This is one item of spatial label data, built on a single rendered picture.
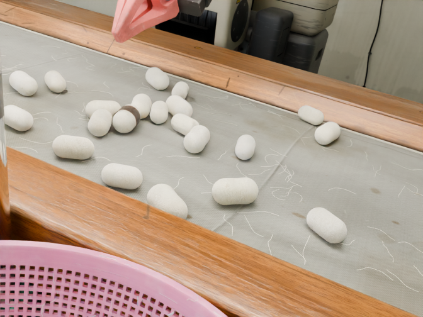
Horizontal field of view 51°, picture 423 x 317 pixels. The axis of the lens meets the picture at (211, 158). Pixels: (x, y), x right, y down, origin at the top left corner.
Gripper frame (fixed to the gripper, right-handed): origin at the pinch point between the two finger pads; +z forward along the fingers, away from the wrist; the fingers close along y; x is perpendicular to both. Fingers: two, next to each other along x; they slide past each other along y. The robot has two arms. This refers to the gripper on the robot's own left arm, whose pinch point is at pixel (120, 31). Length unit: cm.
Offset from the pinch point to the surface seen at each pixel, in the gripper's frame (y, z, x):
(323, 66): -6, -130, 168
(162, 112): 4.7, 3.6, 6.1
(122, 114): 2.8, 6.6, 3.0
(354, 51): 7, -137, 159
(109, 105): 0.4, 5.7, 4.1
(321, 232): 22.9, 11.0, 1.1
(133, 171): 8.7, 12.5, -1.4
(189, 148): 9.7, 7.0, 4.3
